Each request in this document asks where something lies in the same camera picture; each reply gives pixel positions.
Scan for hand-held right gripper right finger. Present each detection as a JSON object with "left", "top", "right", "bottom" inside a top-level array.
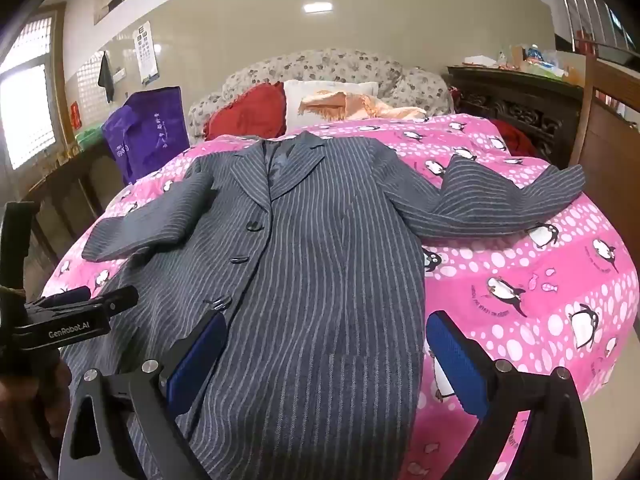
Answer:
[{"left": 425, "top": 310, "right": 594, "bottom": 480}]

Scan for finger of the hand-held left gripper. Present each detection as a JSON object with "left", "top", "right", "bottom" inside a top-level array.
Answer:
[
  {"left": 97, "top": 286, "right": 140, "bottom": 313},
  {"left": 39, "top": 287, "right": 92, "bottom": 309}
]

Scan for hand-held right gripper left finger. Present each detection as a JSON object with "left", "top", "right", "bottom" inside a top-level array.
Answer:
[{"left": 59, "top": 310, "right": 231, "bottom": 480}]

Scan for grey striped coat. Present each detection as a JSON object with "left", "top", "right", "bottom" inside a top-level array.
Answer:
[{"left": 60, "top": 130, "right": 587, "bottom": 480}]

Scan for brown wooden side cabinet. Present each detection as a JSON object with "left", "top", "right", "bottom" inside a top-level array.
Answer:
[{"left": 20, "top": 135, "right": 126, "bottom": 281}]

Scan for pink penguin printed blanket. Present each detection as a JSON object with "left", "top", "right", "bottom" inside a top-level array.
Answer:
[{"left": 40, "top": 112, "right": 629, "bottom": 480}]

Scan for green plastic item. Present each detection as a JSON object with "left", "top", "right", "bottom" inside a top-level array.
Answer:
[{"left": 75, "top": 127, "right": 109, "bottom": 149}]

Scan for purple fabric bag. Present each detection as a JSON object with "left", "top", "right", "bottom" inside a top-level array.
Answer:
[{"left": 102, "top": 86, "right": 190, "bottom": 185}]

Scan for window with lattice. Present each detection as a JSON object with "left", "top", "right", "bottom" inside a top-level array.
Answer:
[{"left": 0, "top": 7, "right": 68, "bottom": 171}]

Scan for dark hanging cloth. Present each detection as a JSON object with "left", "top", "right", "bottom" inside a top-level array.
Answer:
[{"left": 97, "top": 51, "right": 117, "bottom": 104}]

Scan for red cloth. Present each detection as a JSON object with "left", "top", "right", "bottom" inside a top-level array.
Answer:
[{"left": 492, "top": 119, "right": 544, "bottom": 159}]

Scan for red pillow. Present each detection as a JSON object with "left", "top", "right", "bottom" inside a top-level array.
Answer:
[{"left": 204, "top": 81, "right": 287, "bottom": 142}]

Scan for eye chart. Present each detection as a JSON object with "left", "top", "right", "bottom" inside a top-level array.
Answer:
[{"left": 134, "top": 21, "right": 161, "bottom": 86}]

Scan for white pillow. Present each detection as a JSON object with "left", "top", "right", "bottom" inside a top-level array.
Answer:
[{"left": 282, "top": 80, "right": 380, "bottom": 136}]

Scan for brown wooden board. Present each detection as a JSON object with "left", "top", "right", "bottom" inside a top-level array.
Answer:
[{"left": 569, "top": 55, "right": 640, "bottom": 223}]

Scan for orange fringed cloth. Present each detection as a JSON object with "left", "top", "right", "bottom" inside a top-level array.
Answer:
[{"left": 298, "top": 90, "right": 429, "bottom": 122}]

